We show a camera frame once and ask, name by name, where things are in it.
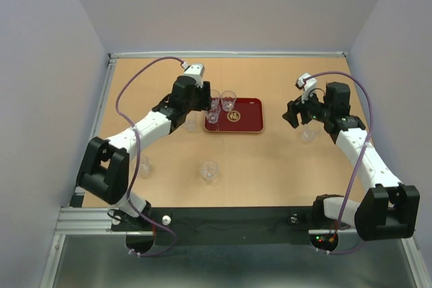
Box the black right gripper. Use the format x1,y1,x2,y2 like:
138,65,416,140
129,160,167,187
281,87,331,128

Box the clear faceted glass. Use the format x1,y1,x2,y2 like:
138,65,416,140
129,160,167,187
300,121,321,143
138,153,151,177
220,90,237,112
210,89,220,109
183,111,197,132
205,105,221,124
200,160,219,184

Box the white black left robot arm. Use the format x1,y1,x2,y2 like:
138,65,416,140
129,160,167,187
76,76,211,230

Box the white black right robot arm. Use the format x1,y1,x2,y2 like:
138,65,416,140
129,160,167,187
282,74,420,241

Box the red lacquer tray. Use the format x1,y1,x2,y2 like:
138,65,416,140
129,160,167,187
204,98,264,134

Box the white round knob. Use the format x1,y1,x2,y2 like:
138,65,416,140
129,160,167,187
162,215,171,226

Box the black base cloth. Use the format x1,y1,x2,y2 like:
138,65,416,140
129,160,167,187
107,206,335,248

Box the metal front plate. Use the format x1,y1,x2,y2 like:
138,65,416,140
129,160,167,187
55,235,415,287

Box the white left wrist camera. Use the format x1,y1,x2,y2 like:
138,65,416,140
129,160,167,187
182,61,205,88

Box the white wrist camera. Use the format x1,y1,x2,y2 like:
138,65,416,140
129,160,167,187
182,61,205,88
295,73,317,103

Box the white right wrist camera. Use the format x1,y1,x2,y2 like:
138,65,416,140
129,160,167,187
295,73,317,103

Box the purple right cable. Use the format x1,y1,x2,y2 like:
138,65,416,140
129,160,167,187
315,71,376,256

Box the purple cable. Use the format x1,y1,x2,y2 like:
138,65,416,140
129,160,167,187
115,57,190,258
315,71,376,256

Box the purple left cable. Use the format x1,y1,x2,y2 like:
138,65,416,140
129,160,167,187
115,57,190,258

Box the aluminium table frame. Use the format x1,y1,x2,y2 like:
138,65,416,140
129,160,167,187
39,51,432,288

